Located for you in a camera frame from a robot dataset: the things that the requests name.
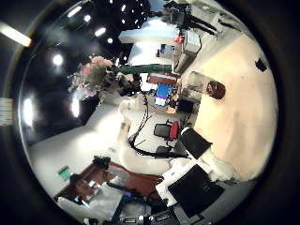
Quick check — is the pink flower bouquet green wrap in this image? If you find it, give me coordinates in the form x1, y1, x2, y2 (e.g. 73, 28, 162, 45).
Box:
67, 55, 173, 98

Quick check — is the clear glass vase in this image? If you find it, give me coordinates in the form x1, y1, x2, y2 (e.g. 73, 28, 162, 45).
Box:
187, 70, 227, 101

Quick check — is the brown wooden side table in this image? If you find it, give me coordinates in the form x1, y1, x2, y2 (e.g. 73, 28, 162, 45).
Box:
145, 72, 182, 86

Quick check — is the monitor with blue screen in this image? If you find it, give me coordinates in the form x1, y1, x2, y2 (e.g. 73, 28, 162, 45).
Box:
155, 82, 173, 108

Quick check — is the black office chair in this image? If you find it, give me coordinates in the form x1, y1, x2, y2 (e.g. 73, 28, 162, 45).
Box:
155, 144, 189, 159

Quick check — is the brown wooden desk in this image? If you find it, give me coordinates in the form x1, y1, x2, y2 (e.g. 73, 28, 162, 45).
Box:
54, 160, 165, 202

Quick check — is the black chair with red back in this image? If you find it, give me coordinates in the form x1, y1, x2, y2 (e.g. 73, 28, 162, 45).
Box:
153, 121, 180, 141

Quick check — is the small red object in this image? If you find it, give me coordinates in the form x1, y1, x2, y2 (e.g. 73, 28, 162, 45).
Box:
172, 34, 186, 45

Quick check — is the grey white equipment box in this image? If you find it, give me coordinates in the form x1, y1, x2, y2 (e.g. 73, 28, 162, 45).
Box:
183, 30, 203, 55

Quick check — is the seated person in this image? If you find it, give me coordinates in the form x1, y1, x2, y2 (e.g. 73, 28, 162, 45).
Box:
55, 172, 127, 221

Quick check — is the green exit sign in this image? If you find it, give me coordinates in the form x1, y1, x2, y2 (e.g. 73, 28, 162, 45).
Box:
58, 166, 72, 181

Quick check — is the black square table marker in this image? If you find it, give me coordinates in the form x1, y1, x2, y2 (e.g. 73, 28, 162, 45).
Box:
254, 58, 268, 73

